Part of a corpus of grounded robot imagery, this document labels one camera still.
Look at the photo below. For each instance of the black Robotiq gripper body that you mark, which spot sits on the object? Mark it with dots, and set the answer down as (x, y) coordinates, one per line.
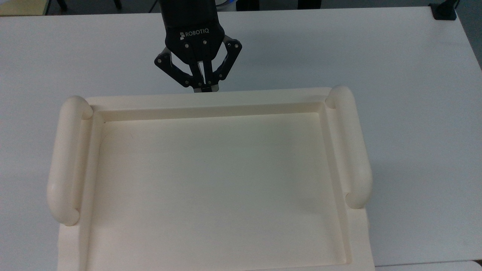
(192, 34)

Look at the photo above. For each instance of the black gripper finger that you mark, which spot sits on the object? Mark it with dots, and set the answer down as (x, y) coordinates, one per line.
(231, 56)
(177, 71)

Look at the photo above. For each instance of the black chair leg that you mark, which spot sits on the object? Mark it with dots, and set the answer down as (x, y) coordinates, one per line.
(62, 4)
(117, 3)

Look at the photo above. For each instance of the yellow wooden board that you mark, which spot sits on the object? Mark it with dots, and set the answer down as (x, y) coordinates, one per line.
(22, 6)

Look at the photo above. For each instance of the black table clamp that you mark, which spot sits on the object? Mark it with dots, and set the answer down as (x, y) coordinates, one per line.
(444, 10)

